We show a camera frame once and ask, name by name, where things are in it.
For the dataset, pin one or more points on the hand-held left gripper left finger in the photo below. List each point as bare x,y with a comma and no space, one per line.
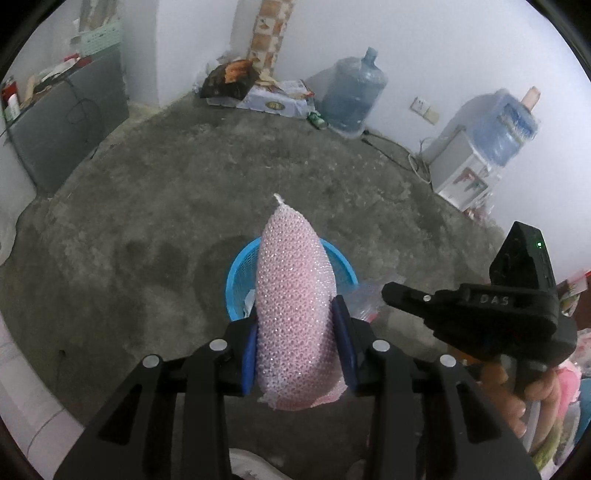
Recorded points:
249,355

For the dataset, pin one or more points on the white cardboard box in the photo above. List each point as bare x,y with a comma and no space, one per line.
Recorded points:
277,101

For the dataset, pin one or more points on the white shoe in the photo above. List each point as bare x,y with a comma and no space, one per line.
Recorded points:
254,466

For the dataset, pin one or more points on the blue plastic basket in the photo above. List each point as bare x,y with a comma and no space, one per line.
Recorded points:
240,281

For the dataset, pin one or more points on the floral tablecloth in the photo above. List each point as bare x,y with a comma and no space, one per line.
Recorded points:
18,383

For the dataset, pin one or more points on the red bottle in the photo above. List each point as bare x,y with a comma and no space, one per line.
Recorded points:
10,99

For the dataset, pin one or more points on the person's right hand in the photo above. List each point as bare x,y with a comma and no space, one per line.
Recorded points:
510,406

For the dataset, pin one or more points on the black snack bag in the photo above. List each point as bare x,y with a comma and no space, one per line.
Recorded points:
228,78

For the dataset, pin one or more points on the green can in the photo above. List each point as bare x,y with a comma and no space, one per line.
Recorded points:
317,120

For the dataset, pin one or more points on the green white fluffy rug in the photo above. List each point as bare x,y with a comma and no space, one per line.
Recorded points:
551,443

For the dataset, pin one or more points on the white water dispenser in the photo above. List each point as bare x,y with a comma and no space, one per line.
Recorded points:
457,170

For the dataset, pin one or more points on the grey cabinet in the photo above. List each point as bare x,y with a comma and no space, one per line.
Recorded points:
60,124

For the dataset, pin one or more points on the green white box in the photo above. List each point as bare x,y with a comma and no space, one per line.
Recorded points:
99,39

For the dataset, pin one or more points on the pink bubble wrap packet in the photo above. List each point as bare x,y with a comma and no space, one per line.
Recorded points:
295,295

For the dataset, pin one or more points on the wall socket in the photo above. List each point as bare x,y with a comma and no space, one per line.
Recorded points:
425,110

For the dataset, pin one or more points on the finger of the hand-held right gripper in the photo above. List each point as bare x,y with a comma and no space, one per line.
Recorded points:
415,297

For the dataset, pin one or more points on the wrapped blue water jug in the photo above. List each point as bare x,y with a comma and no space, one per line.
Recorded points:
505,124

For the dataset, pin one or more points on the clear plastic bag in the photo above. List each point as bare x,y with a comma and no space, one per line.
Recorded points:
369,300

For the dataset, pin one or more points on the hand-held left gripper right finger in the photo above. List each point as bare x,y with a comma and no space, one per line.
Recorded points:
344,341

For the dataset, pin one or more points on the patterned board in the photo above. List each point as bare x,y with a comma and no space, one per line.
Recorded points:
272,37

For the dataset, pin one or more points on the red white packet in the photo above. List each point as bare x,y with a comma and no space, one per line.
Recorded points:
571,293

